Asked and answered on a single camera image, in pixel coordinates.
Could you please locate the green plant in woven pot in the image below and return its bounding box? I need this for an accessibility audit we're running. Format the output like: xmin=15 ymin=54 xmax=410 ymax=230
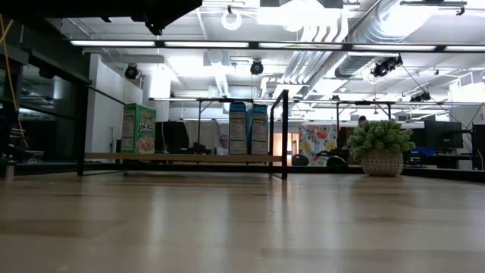
xmin=347 ymin=119 xmax=417 ymax=177

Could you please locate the black-framed wooden shelf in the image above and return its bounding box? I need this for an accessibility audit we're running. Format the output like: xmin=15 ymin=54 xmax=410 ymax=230
xmin=77 ymin=89 xmax=289 ymax=180

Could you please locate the black ball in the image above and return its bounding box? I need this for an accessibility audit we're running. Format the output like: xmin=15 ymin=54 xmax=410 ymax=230
xmin=291 ymin=153 xmax=310 ymax=167

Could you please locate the black overhead light bar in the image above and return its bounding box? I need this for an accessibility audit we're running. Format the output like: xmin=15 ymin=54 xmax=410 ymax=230
xmin=70 ymin=39 xmax=485 ymax=53

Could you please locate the silver ventilation duct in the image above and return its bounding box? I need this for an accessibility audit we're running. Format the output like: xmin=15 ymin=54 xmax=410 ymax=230
xmin=335 ymin=0 xmax=429 ymax=79

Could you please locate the green Apple Jacks box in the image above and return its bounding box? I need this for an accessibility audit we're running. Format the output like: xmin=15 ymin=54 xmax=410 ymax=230
xmin=120 ymin=102 xmax=157 ymax=155

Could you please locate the black curtain panel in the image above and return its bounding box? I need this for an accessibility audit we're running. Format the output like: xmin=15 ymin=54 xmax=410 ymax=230
xmin=155 ymin=121 xmax=190 ymax=155

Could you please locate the blue Rice Krispies box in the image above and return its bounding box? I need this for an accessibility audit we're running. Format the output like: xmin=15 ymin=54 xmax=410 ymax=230
xmin=229 ymin=101 xmax=248 ymax=155
xmin=248 ymin=104 xmax=269 ymax=155

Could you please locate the yellow cable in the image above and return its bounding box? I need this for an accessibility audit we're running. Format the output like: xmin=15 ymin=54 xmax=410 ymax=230
xmin=0 ymin=14 xmax=30 ymax=149

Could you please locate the floral fabric banner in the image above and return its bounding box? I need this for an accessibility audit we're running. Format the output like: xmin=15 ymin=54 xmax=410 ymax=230
xmin=298 ymin=124 xmax=338 ymax=167

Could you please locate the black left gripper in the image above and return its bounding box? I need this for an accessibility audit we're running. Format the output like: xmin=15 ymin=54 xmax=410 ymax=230
xmin=130 ymin=0 xmax=204 ymax=36

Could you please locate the white ring light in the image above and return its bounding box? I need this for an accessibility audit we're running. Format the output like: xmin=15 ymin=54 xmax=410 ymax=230
xmin=221 ymin=5 xmax=243 ymax=31

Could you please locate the black computer monitor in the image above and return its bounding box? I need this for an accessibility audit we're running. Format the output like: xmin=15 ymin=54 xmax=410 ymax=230
xmin=424 ymin=120 xmax=464 ymax=149

